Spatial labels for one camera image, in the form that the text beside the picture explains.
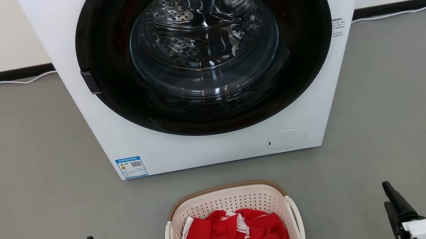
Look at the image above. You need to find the red and white garment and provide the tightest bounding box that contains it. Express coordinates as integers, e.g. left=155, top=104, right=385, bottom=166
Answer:
left=178, top=201, right=291, bottom=239

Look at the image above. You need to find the blue energy label sticker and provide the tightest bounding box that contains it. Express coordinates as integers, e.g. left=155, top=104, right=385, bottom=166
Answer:
left=115, top=155, right=149, bottom=181

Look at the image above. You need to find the round white filter cover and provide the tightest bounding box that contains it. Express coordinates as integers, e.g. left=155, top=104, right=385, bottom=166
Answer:
left=265, top=127, right=308, bottom=155

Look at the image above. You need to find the thin white floor cable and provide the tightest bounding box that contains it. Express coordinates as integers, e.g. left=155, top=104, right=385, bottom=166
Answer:
left=350, top=4, right=426, bottom=25
left=0, top=70, right=59, bottom=91

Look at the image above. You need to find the cream perforated laundry basket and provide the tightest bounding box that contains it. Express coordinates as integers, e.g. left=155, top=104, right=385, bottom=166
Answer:
left=159, top=174, right=306, bottom=239

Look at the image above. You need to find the black round washer door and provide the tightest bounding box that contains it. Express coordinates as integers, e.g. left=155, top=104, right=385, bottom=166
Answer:
left=69, top=0, right=345, bottom=151

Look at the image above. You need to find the small text sticker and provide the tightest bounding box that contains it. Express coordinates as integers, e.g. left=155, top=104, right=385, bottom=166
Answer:
left=330, top=17, right=348, bottom=38

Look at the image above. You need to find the black door latch handle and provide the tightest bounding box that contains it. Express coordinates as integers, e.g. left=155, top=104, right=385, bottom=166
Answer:
left=80, top=69, right=102, bottom=97

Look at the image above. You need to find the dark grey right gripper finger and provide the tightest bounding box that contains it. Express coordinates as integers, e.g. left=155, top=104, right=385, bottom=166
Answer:
left=383, top=199, right=405, bottom=239
left=382, top=177, right=426, bottom=228

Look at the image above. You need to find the white front-load washing machine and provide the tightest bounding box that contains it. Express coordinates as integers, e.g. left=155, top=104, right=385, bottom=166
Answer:
left=16, top=0, right=392, bottom=191

